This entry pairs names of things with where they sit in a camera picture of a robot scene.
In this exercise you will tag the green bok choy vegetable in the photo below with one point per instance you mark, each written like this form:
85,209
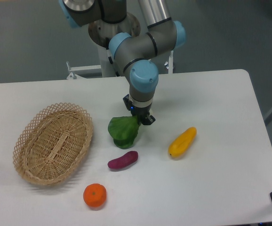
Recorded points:
123,130

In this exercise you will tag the woven wicker basket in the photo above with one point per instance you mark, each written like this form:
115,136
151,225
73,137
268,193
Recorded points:
53,144

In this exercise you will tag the yellow mango fruit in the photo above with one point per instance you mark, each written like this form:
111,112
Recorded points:
181,144

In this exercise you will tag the purple sweet potato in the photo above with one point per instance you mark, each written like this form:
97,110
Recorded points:
124,161

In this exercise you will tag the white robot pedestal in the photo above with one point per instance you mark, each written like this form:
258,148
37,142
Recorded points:
103,63

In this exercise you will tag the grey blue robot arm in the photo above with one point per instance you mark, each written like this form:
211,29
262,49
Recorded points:
143,78

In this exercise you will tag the orange tangerine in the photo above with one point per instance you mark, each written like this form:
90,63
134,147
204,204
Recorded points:
95,195

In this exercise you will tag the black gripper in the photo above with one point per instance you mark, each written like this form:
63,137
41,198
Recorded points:
141,109

